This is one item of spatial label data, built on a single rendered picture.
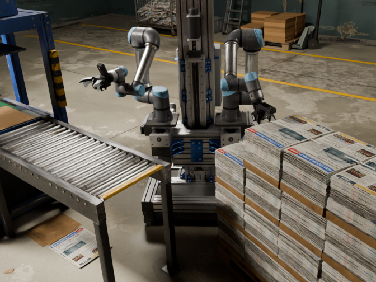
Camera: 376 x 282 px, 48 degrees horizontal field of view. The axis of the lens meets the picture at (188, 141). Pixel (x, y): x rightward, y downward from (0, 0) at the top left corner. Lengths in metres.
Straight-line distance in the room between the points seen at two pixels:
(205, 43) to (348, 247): 1.69
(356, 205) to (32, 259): 2.25
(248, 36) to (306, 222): 1.23
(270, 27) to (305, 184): 6.74
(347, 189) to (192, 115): 1.56
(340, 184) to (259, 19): 7.49
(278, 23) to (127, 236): 6.08
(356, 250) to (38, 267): 2.11
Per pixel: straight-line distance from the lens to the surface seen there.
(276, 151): 2.09
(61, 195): 2.46
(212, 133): 3.02
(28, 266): 3.23
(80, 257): 3.16
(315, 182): 1.97
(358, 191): 1.82
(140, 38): 2.92
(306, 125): 2.34
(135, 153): 2.65
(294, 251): 2.26
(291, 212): 2.17
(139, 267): 3.00
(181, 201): 3.18
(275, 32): 8.55
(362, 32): 9.01
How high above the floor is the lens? 1.98
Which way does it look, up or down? 25 degrees down
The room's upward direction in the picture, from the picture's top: 3 degrees counter-clockwise
